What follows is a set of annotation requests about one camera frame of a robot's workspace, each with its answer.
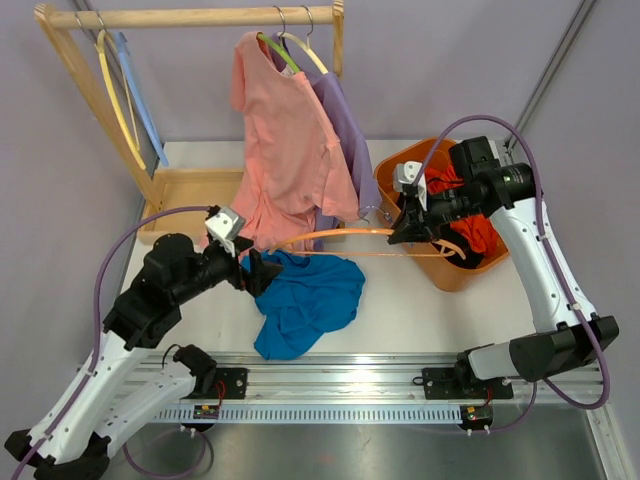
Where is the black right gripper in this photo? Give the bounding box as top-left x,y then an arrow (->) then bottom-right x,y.
388,186 -> 482,244

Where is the orange tan hanger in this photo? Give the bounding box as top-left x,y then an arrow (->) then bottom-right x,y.
267,227 -> 466,259

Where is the blue t shirt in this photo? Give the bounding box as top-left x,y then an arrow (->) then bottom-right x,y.
254,250 -> 366,360

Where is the orange t shirt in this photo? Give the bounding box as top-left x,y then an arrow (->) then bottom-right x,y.
425,165 -> 499,258

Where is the pink t shirt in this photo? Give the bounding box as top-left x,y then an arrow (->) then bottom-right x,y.
230,32 -> 359,251

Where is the light blue hanger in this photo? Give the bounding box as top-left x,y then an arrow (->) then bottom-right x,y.
96,11 -> 169,167

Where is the green hanger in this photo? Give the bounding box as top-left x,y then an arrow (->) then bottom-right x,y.
256,32 -> 302,76

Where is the yellow hanger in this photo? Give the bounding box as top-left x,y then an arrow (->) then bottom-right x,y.
95,28 -> 146,171

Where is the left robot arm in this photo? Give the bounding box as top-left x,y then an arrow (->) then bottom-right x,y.
5,234 -> 283,479

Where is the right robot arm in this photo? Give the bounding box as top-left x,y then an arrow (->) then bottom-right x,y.
388,137 -> 619,396

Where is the purple t shirt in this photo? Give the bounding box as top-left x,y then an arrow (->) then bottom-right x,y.
256,48 -> 381,248

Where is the cream hanger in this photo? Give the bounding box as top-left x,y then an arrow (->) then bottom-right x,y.
274,5 -> 329,75

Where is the orange plastic basket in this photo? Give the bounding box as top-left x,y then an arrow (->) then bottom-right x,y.
374,137 -> 509,292

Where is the wooden clothes rack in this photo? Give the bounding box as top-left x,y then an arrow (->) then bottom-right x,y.
34,0 -> 347,246

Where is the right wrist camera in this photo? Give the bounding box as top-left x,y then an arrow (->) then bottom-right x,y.
393,161 -> 428,211

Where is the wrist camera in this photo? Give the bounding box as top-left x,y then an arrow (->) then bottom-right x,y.
393,161 -> 428,211
204,206 -> 246,257

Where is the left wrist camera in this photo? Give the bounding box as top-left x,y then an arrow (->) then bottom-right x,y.
204,206 -> 246,257

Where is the aluminium frame rail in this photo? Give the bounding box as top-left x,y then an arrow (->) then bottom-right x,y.
47,349 -> 626,480

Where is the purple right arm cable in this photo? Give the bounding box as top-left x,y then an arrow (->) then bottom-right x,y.
422,114 -> 612,436

